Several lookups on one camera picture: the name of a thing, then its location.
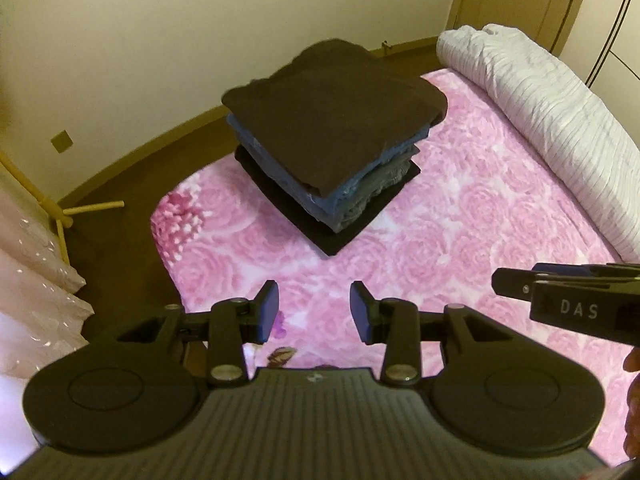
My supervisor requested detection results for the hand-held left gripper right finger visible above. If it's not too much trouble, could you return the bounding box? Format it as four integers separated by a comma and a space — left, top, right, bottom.
349, 280, 505, 387

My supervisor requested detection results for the yellow wooden rack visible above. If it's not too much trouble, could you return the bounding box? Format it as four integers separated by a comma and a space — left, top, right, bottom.
0, 152, 126, 266

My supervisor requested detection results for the pink rose blanket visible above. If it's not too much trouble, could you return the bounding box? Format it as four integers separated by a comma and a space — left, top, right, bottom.
150, 67, 640, 467

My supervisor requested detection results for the pale pink curtain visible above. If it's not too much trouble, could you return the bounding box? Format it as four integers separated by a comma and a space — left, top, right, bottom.
0, 175, 95, 396

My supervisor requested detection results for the white striped duvet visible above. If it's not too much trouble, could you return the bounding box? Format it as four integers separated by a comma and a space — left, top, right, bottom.
436, 24, 640, 262

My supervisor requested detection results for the dark brown fleece garment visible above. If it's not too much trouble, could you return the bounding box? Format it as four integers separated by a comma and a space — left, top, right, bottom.
222, 37, 449, 200

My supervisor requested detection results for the blue garment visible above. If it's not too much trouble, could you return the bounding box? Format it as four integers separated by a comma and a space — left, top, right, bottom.
226, 112, 432, 220

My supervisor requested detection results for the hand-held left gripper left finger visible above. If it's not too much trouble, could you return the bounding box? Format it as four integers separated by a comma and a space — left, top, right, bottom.
119, 279, 281, 387

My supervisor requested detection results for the person's right hand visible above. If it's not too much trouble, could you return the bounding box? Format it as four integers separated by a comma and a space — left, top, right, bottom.
623, 350, 640, 467

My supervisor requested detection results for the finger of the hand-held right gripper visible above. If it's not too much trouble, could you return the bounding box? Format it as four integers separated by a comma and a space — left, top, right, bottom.
492, 267, 539, 304
532, 261, 640, 282

